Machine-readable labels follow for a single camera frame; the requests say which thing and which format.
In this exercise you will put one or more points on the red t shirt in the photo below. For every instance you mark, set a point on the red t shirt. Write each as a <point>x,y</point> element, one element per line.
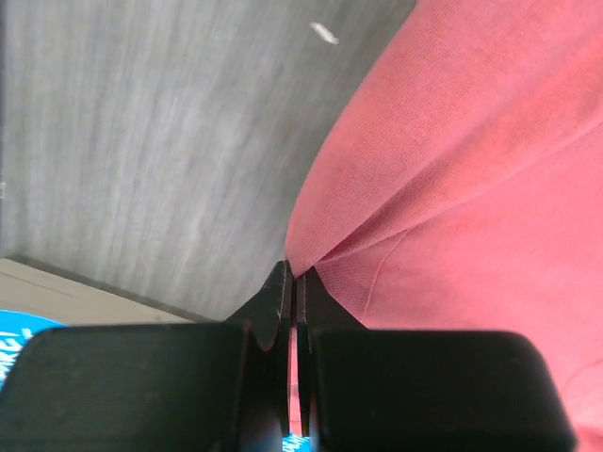
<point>461,188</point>

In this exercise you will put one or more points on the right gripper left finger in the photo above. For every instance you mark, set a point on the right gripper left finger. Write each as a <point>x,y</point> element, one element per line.
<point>209,386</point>

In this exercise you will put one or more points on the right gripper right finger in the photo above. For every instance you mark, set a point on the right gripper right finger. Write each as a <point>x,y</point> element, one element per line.
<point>402,390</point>

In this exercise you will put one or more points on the blue illustrated book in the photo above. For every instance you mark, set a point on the blue illustrated book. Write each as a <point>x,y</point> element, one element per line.
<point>16,330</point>

